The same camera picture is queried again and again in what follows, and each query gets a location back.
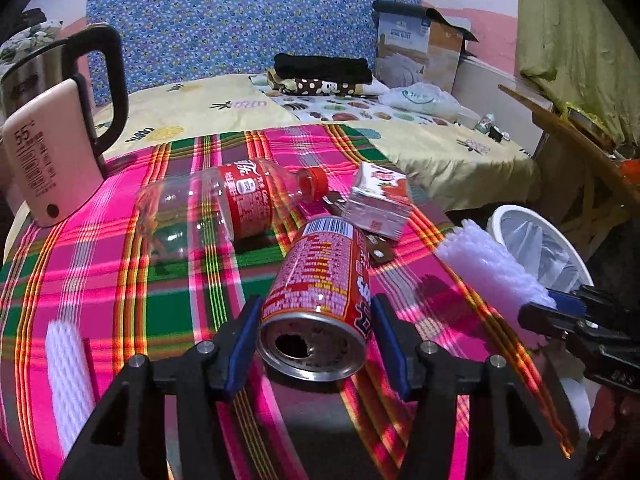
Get white foam net sleeve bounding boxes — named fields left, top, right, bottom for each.
left=435, top=220, right=556, bottom=322
left=44, top=320, right=96, bottom=457

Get red drink can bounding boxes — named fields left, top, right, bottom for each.
left=257, top=216, right=372, bottom=382

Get white trash bin with liner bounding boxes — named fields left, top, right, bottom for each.
left=486, top=205, right=593, bottom=292

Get person's right hand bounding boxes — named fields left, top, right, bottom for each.
left=588, top=386, right=640, bottom=439

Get pink plaid tablecloth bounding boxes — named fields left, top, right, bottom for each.
left=1, top=125, right=573, bottom=479

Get wooden side table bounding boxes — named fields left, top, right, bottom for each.
left=498, top=84, right=639, bottom=260

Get orange plastic bag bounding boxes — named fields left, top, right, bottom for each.
left=617, top=159, right=640, bottom=186

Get small pink juice carton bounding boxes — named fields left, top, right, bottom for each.
left=343, top=162, right=412, bottom=242

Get clear plastic bottle red label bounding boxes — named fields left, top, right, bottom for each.
left=136, top=158, right=329, bottom=260

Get white plastic bag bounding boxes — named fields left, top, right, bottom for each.
left=378, top=82, right=461, bottom=120

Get green curtain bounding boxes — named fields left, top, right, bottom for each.
left=516, top=0, right=639, bottom=144

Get steel electric kettle pink base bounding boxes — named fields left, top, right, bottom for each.
left=1, top=24, right=129, bottom=228

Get cardboard box with picture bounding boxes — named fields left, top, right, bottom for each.
left=372, top=0, right=477, bottom=92

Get polka dot brown cloth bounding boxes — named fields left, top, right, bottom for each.
left=266, top=68, right=390, bottom=96

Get black folded clothes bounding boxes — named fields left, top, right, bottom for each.
left=273, top=53, right=373, bottom=84

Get pineapple print fabric pile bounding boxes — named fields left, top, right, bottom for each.
left=1, top=8, right=64, bottom=65

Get blue floral headboard mattress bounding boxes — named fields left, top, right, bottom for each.
left=87, top=0, right=422, bottom=92

